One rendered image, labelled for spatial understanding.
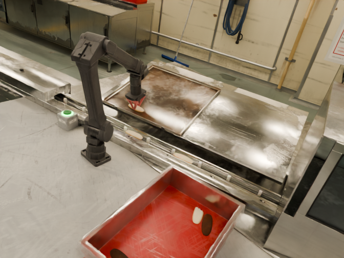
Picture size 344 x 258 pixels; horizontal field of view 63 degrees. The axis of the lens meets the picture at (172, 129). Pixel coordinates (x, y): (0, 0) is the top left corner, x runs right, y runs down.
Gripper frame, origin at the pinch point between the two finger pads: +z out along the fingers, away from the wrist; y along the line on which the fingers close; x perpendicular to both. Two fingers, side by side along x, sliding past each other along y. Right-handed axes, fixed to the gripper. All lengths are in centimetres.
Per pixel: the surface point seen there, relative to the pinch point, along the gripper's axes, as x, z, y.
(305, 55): -43, 89, 347
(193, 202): -55, 3, -33
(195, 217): -59, 1, -39
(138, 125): -4.6, 8.3, -4.1
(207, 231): -66, 0, -42
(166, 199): -46, 2, -38
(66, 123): 17.2, -1.0, -32.5
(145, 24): 203, 86, 276
